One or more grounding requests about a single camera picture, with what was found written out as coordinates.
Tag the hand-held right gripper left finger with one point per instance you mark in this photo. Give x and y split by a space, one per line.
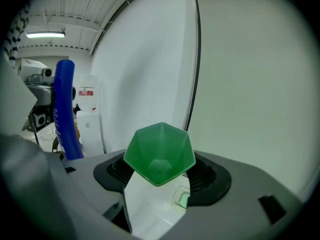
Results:
100 184

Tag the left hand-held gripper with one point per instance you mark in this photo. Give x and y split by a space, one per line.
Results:
42 94

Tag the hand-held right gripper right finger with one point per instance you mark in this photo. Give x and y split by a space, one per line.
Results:
237 196

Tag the blue cup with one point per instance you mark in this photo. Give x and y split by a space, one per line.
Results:
63 104

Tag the clear jug red label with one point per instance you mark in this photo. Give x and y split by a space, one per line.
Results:
87 94

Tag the white box unit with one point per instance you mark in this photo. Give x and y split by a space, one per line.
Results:
90 134

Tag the clear soap dish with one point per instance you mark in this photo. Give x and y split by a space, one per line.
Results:
181 199

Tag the ceiling lamp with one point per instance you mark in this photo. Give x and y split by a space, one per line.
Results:
45 35

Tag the person in striped shirt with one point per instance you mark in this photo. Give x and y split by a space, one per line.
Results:
17 29

